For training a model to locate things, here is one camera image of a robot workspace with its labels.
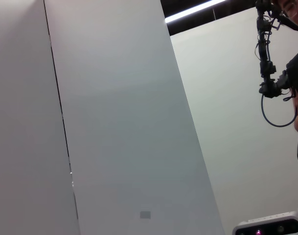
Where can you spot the white ceiling light strip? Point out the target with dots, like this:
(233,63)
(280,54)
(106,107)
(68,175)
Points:
(188,12)

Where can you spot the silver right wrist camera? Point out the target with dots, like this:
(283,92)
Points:
(268,227)

